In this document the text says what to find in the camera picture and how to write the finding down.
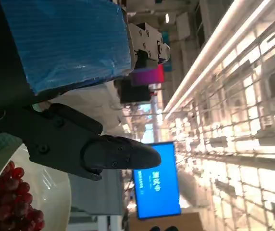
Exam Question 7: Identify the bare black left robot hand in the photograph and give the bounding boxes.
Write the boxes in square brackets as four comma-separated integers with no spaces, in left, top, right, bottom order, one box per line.
[0,0,162,181]

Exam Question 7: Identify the red toy grapes with leaf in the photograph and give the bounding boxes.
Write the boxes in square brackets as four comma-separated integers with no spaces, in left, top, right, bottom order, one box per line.
[0,160,45,231]

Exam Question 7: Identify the white square plate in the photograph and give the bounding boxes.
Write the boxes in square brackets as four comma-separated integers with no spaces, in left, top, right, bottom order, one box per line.
[0,143,71,231]

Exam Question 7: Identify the white glass-door cabinet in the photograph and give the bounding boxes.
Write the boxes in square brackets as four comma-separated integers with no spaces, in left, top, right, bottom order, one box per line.
[69,168,125,216]

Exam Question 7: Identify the black monitor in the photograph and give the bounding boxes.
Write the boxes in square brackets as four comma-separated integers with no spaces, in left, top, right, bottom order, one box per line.
[120,79,152,104]

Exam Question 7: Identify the blue screen monitor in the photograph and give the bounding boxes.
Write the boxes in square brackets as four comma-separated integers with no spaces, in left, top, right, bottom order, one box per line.
[132,141,182,220]

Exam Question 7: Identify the pink purple screen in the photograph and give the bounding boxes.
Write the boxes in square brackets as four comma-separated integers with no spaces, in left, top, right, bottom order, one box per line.
[131,64,165,87]

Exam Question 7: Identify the white robot machine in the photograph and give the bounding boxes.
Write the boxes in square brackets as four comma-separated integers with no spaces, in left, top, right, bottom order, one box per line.
[127,23,171,64]

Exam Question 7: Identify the brown cardboard box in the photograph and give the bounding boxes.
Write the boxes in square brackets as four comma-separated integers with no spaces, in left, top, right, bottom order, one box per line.
[127,211,200,231]

